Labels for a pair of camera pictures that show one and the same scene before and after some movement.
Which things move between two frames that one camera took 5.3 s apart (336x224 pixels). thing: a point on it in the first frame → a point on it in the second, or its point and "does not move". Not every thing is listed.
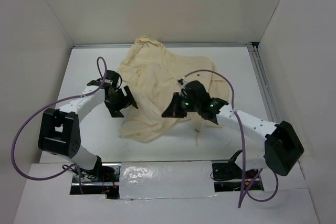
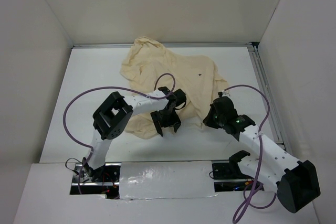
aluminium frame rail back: (209, 44) does not move
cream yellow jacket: (151, 73) does not move
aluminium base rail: (225, 178) does not move
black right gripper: (173, 110) → (208, 119)
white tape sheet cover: (166, 180) does not move
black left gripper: (129, 99) → (174, 119)
